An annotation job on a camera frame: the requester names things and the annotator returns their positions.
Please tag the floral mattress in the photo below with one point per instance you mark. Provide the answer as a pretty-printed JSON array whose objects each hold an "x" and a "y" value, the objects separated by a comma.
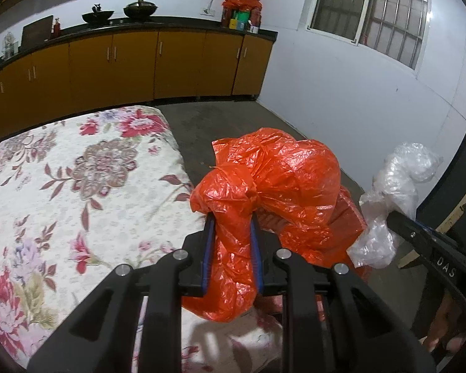
[{"x": 62, "y": 202}]

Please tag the brown cutting board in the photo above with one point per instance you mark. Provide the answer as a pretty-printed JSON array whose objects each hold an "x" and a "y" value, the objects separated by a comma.
[{"x": 38, "y": 33}]

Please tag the light wooden furniture piece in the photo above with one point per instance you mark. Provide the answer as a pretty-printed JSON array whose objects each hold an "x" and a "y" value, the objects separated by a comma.
[{"x": 456, "y": 217}]

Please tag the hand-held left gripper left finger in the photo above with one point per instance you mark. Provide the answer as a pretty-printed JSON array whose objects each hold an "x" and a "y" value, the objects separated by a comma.
[{"x": 208, "y": 248}]

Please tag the black pot with lid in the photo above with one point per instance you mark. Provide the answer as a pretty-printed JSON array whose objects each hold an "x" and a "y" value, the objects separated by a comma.
[{"x": 140, "y": 9}]

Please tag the red bottle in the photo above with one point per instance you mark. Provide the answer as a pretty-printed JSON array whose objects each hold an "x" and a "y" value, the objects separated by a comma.
[{"x": 56, "y": 29}]

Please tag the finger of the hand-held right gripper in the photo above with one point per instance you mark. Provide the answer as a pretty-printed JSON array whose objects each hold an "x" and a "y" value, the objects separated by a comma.
[{"x": 406, "y": 227}]

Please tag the orange bag of groceries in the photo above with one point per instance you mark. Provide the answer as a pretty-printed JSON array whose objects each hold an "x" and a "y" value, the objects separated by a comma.
[{"x": 240, "y": 13}]

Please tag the red bin with orange liner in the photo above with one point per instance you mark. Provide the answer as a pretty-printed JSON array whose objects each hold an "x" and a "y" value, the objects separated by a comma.
[{"x": 353, "y": 221}]

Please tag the wall power socket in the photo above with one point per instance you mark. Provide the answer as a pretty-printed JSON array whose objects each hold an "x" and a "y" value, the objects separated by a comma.
[{"x": 207, "y": 11}]

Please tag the person's right hand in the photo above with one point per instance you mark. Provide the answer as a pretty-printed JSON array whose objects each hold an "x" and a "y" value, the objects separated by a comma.
[{"x": 440, "y": 324}]

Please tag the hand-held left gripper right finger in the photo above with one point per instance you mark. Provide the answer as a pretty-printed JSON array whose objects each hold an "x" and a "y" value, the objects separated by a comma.
[{"x": 257, "y": 258}]

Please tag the glass jar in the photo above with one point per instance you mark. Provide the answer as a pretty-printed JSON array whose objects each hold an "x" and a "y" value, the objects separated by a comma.
[{"x": 9, "y": 46}]

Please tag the orange base cabinets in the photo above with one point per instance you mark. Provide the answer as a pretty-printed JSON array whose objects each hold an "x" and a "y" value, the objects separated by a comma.
[{"x": 132, "y": 66}]

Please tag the black kitchen countertop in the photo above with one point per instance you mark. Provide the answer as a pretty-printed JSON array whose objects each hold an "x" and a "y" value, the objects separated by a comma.
[{"x": 139, "y": 25}]

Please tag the barred window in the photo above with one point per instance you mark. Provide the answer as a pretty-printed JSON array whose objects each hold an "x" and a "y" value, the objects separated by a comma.
[{"x": 372, "y": 11}]

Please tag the black wok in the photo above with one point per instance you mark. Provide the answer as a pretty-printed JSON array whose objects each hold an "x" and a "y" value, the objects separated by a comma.
[{"x": 98, "y": 15}]

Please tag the clear plastic bag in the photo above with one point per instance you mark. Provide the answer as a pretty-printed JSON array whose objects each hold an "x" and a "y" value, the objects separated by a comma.
[{"x": 392, "y": 190}]

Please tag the orange plastic bag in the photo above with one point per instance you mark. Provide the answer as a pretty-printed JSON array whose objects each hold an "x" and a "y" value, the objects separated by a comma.
[{"x": 279, "y": 178}]

